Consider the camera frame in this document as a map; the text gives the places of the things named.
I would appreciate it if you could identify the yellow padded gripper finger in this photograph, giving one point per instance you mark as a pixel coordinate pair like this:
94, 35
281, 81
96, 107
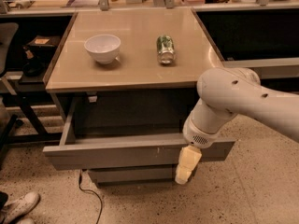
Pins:
187, 161

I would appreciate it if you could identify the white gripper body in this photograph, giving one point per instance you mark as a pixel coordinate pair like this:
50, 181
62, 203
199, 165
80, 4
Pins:
196, 134

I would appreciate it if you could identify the grey top drawer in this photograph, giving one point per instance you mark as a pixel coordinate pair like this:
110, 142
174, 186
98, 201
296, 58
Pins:
123, 130

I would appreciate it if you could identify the grey drawer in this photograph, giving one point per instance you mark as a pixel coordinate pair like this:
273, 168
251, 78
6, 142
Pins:
138, 174
123, 130

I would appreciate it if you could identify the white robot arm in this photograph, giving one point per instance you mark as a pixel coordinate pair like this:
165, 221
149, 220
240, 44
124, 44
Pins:
223, 94

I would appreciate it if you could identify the grey bottom drawer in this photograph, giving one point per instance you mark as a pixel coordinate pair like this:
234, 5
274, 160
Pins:
138, 174

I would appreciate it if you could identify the grey drawer cabinet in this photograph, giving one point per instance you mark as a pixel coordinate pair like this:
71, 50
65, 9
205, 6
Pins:
136, 68

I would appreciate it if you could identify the green soda can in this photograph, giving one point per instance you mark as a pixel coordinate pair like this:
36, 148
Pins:
165, 49

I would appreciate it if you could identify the white ceramic bowl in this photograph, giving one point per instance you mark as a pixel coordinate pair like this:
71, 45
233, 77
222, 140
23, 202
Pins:
103, 48

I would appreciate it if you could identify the black box on shelf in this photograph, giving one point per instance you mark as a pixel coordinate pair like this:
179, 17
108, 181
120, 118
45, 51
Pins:
44, 46

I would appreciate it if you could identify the white sneaker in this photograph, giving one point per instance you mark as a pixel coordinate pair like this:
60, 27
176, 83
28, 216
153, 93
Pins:
9, 212

